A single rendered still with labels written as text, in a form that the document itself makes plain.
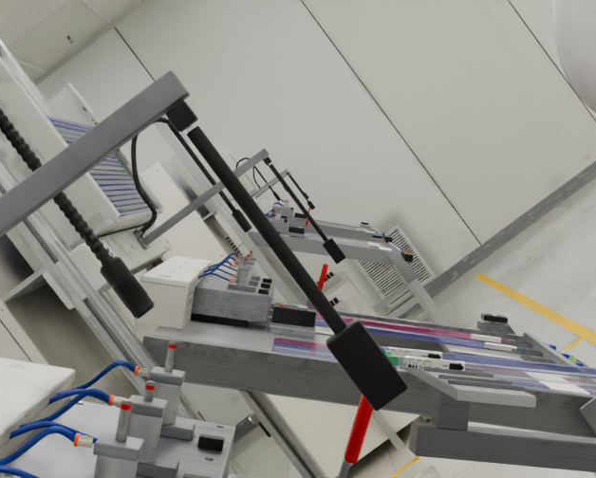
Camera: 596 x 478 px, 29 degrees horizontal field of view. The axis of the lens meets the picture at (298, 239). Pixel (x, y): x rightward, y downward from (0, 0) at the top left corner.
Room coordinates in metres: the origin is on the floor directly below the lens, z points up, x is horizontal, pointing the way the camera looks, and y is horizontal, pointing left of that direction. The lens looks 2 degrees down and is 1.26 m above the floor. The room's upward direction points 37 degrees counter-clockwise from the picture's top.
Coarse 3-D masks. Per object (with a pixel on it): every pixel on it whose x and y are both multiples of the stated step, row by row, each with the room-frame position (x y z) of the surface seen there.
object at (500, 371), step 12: (396, 360) 1.14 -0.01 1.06; (480, 372) 1.14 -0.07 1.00; (492, 372) 1.14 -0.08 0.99; (504, 372) 1.14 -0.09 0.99; (516, 372) 1.14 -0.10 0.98; (528, 372) 1.14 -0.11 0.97; (540, 372) 1.14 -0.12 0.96; (552, 372) 1.15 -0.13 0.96; (564, 372) 1.15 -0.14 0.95; (576, 384) 1.15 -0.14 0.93; (588, 384) 1.15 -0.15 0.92
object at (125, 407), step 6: (126, 402) 0.61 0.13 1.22; (120, 408) 0.61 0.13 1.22; (126, 408) 0.61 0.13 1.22; (120, 414) 0.61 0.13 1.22; (126, 414) 0.61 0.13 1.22; (120, 420) 0.61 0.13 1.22; (126, 420) 0.61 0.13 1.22; (120, 426) 0.61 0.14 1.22; (126, 426) 0.61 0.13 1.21; (120, 432) 0.61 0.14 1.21; (126, 432) 0.61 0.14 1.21; (120, 438) 0.61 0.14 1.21
